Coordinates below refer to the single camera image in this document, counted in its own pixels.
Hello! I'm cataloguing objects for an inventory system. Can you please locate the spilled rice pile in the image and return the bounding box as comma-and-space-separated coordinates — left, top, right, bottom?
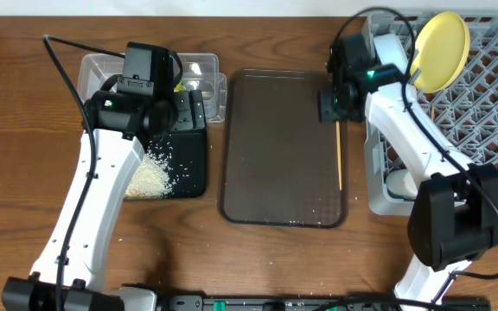
124, 140, 190, 200

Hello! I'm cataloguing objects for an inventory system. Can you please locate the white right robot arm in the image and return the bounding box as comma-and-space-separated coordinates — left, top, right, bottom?
318, 35, 498, 310

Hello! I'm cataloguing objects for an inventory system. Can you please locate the clear plastic waste bin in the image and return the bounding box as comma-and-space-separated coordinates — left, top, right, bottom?
77, 53, 227, 124

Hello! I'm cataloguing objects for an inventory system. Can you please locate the grey dishwasher rack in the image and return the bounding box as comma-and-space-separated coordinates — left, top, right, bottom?
362, 11, 498, 216

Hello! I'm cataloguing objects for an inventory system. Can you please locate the white green cup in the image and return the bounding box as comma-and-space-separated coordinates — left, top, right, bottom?
386, 169, 418, 200

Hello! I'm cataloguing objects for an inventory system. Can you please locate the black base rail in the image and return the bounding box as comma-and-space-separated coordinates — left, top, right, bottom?
156, 294, 491, 311

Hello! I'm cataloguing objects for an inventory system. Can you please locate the orange green snack wrapper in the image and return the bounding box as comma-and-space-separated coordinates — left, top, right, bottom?
174, 82, 185, 92

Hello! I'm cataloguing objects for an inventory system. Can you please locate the black waste tray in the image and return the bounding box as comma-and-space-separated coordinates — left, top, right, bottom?
147, 129, 208, 200

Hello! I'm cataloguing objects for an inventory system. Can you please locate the yellow plate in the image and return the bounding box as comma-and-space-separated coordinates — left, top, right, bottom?
411, 11, 470, 93

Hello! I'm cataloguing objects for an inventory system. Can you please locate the dark brown serving tray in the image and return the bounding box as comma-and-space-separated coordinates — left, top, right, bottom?
218, 69, 348, 229

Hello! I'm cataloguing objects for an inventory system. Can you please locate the light blue rice bowl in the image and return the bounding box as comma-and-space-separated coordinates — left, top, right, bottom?
373, 34, 408, 73

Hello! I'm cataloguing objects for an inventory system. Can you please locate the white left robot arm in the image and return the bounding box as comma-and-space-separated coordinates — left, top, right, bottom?
2, 42, 208, 310

